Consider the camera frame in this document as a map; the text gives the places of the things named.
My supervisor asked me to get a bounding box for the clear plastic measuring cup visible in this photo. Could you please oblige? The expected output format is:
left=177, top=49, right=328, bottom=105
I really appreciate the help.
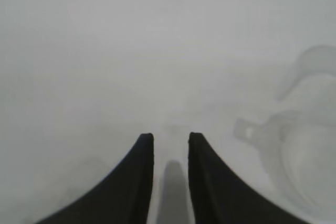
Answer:
left=233, top=115, right=336, bottom=221

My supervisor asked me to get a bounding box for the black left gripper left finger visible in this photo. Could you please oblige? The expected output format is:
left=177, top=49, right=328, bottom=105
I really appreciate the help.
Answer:
left=36, top=132, right=155, bottom=224

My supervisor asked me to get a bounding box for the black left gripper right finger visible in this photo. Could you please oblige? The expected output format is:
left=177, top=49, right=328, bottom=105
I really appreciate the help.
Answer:
left=188, top=132, right=324, bottom=224

